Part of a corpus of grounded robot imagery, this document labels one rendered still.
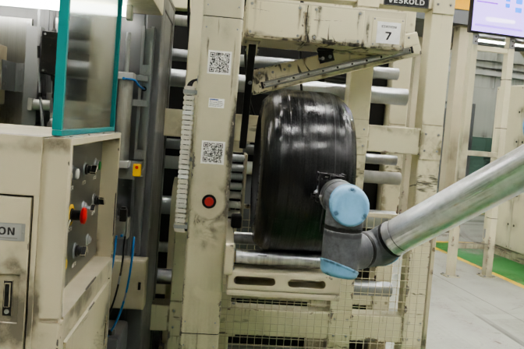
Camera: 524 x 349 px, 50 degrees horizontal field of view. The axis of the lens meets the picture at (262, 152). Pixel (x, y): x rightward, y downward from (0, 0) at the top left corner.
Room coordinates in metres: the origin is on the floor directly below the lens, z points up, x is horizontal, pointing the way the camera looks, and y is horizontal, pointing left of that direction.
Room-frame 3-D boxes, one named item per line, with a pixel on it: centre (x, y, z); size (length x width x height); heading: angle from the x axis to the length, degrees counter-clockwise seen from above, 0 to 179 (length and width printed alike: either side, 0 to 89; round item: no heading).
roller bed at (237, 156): (2.27, 0.16, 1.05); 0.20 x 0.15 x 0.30; 94
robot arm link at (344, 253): (1.32, -0.21, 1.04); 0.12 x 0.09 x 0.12; 133
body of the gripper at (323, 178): (1.48, -0.19, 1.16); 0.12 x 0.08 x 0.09; 4
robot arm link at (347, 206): (1.32, -0.21, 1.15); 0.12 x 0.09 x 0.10; 4
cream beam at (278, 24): (2.22, -0.19, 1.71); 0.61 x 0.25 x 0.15; 94
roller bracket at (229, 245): (1.90, 0.09, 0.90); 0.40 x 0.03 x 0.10; 4
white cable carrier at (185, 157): (1.84, 0.25, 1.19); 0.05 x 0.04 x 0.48; 4
